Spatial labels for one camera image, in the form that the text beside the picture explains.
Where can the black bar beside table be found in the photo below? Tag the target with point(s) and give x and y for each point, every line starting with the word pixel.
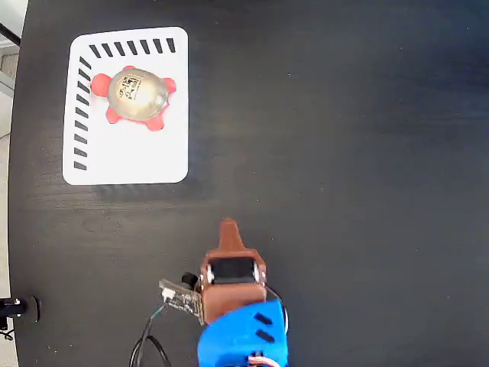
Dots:
pixel 9 33

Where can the black table clamp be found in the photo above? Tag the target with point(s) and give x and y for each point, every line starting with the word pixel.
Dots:
pixel 21 307

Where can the red turtle toy silver shell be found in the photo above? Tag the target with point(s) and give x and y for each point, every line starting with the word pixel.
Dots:
pixel 135 95

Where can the white rectangular tray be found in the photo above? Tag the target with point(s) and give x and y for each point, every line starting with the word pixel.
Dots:
pixel 145 156

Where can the bare camera circuit board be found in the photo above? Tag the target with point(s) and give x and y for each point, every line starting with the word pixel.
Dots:
pixel 182 300

